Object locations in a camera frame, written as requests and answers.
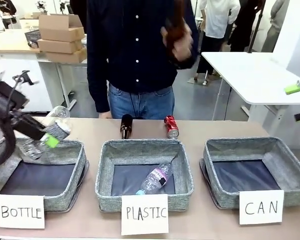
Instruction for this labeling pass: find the reddish brown bottle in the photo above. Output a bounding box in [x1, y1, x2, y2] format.
[164, 0, 187, 59]

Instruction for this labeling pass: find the black cable clamp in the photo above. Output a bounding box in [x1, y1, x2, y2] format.
[12, 70, 35, 86]

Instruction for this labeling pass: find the open cardboard box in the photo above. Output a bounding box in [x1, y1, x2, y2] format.
[38, 12, 86, 43]

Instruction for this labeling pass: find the white paper sign BOTTLE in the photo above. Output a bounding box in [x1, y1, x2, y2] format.
[0, 194, 46, 230]

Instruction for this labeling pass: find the bystander in grey clothes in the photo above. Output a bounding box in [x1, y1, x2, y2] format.
[261, 0, 291, 53]

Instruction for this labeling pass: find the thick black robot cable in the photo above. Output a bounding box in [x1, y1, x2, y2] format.
[0, 109, 17, 170]

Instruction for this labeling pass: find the person's left hand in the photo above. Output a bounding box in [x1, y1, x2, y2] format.
[160, 23, 195, 70]

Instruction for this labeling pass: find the wooden top desk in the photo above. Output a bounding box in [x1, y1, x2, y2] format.
[0, 28, 88, 112]

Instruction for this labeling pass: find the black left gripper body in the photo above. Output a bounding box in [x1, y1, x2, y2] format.
[0, 81, 47, 141]

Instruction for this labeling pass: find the white paper sign CAN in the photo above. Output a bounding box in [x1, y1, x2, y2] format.
[238, 189, 285, 225]

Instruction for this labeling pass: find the crushed red can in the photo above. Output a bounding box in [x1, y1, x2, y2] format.
[164, 115, 182, 140]

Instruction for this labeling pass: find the bystander in white shirt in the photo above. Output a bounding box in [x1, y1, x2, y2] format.
[195, 0, 241, 85]

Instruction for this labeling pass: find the crushed plastic water bottle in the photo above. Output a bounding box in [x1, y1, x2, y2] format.
[135, 162, 174, 196]

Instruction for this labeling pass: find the grey basket with bottle label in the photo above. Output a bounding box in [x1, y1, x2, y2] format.
[0, 136, 90, 212]

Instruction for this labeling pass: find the person's right forearm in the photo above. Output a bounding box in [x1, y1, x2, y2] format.
[86, 56, 111, 114]

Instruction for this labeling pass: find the white paper sign PLASTIC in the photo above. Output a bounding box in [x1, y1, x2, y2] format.
[120, 193, 170, 236]

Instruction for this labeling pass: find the black tripod pole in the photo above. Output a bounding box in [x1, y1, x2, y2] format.
[247, 0, 264, 54]

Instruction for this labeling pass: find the person in dark shirt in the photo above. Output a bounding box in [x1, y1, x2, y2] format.
[86, 0, 200, 120]

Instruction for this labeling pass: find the flat closed cardboard box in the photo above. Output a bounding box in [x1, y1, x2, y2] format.
[45, 47, 88, 64]
[37, 38, 84, 55]

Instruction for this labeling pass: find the grey basket with can label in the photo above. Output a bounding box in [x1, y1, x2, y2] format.
[199, 136, 300, 210]

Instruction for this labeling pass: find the black wire basket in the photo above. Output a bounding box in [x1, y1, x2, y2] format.
[24, 29, 42, 48]

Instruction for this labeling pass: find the dark brown glass bottle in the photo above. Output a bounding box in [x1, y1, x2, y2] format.
[119, 113, 134, 140]

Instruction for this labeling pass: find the grey basket with plastic label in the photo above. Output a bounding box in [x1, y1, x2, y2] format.
[94, 138, 195, 213]

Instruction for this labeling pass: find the white desk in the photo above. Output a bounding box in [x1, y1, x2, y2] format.
[201, 51, 300, 123]

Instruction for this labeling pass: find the bystander in black clothes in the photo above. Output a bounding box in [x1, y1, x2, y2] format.
[226, 0, 266, 53]

